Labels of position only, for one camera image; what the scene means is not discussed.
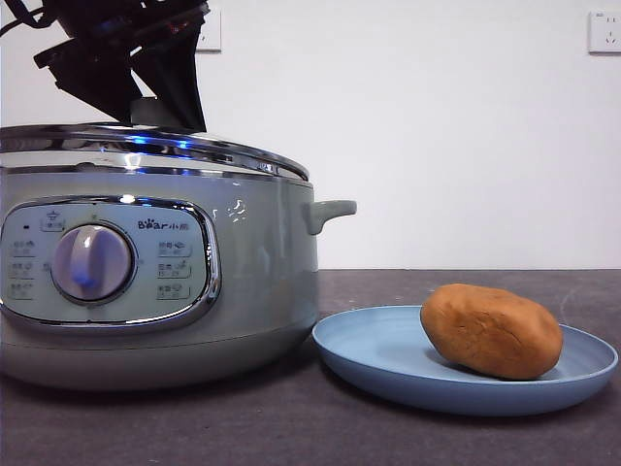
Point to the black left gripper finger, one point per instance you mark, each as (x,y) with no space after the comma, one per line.
(182,77)
(97,82)

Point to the glass lid with green knob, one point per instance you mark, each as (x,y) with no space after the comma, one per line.
(145,141)

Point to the brown potato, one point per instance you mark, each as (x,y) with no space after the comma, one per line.
(490,330)

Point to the pale green electric steamer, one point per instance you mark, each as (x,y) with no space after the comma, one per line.
(262,272)

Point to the blue round plate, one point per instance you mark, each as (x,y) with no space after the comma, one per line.
(378,354)

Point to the white wall socket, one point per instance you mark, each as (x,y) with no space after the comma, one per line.
(606,33)
(211,34)

